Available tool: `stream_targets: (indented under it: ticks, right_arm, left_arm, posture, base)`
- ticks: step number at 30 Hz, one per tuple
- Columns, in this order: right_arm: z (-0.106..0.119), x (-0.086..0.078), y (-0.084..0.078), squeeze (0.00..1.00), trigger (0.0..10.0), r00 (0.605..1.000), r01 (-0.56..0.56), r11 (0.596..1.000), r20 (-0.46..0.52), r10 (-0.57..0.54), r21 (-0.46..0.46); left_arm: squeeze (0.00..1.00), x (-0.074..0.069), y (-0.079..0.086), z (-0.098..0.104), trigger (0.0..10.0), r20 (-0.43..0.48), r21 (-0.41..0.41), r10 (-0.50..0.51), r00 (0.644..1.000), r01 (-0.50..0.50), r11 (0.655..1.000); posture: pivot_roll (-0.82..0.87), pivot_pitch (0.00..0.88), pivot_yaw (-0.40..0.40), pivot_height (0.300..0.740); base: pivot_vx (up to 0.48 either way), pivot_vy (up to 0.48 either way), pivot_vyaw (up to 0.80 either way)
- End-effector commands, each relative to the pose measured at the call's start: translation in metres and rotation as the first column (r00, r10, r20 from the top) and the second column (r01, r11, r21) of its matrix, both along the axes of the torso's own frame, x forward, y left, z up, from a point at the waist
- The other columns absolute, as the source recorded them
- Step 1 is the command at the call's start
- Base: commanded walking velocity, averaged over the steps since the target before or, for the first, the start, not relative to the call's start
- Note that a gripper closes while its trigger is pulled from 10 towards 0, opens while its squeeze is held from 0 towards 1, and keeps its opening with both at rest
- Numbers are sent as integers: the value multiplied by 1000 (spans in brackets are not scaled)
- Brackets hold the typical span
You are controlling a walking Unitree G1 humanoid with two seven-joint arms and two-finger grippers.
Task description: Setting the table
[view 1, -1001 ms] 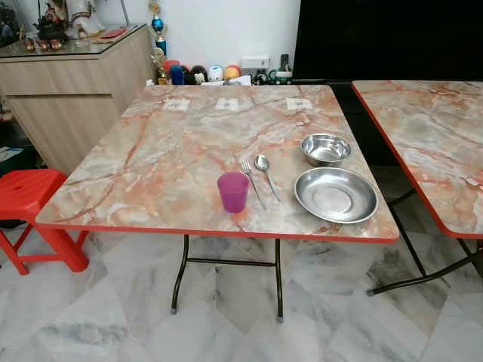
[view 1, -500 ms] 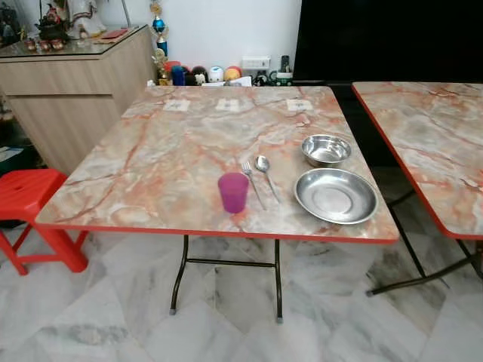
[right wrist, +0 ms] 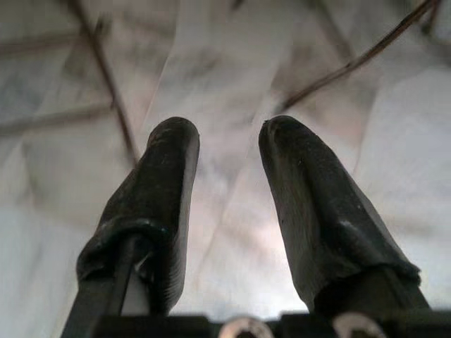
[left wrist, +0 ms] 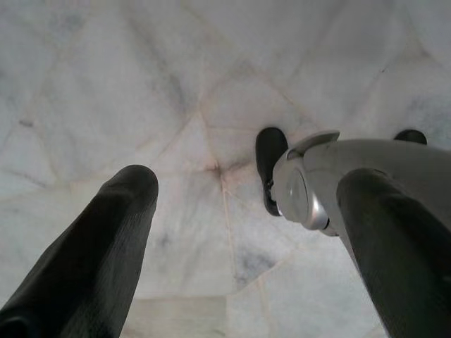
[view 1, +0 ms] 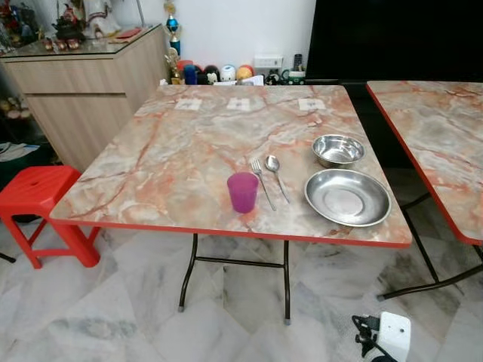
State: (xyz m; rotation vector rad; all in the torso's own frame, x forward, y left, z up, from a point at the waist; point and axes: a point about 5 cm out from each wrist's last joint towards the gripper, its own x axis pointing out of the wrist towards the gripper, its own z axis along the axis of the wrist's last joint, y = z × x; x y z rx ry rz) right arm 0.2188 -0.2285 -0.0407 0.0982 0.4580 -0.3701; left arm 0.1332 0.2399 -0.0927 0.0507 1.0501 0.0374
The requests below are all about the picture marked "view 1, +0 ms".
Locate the marble pattern folding table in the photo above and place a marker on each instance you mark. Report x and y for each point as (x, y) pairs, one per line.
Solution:
(441, 128)
(173, 151)

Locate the steel fork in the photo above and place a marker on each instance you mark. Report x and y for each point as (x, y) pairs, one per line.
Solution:
(261, 182)

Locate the green toy car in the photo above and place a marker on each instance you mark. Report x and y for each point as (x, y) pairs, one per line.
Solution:
(294, 76)

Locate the orange round toy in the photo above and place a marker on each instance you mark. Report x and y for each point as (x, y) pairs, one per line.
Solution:
(245, 72)

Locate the tall blue gold trophy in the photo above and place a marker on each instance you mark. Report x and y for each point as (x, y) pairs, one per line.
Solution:
(173, 26)

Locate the dark figurine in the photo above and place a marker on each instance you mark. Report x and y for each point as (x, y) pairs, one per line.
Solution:
(69, 29)

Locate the wide steel plate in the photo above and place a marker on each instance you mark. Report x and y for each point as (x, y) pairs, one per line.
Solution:
(347, 199)

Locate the blue cylinder toy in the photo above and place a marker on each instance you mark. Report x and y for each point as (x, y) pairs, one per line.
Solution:
(190, 75)

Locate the white round toy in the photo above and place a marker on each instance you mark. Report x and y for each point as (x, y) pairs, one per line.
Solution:
(229, 72)

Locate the red plastic stool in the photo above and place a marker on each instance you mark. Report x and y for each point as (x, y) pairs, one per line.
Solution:
(34, 188)

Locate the light wooden cabinet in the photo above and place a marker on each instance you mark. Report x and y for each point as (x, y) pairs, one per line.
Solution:
(83, 98)

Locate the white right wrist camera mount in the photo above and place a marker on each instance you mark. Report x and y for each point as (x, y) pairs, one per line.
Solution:
(395, 333)

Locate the white wall socket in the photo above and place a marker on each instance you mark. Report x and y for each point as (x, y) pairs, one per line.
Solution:
(268, 62)

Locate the small steel bowl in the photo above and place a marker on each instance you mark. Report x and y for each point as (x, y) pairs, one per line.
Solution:
(337, 150)

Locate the white robed statue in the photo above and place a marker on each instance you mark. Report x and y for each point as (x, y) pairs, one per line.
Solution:
(100, 16)

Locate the white paper label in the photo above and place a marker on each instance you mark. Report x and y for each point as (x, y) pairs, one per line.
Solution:
(312, 104)
(239, 104)
(189, 104)

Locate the small gold trophy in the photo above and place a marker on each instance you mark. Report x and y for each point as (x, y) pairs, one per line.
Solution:
(174, 68)

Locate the steel spoon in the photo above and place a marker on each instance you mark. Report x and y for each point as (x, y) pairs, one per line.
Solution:
(272, 164)

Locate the flat red item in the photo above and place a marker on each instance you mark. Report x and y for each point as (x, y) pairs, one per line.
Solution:
(127, 33)

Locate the purple plastic cup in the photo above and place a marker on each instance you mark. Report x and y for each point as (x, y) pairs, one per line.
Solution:
(242, 194)

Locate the black round toy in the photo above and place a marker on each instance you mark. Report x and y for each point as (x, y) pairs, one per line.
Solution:
(212, 74)

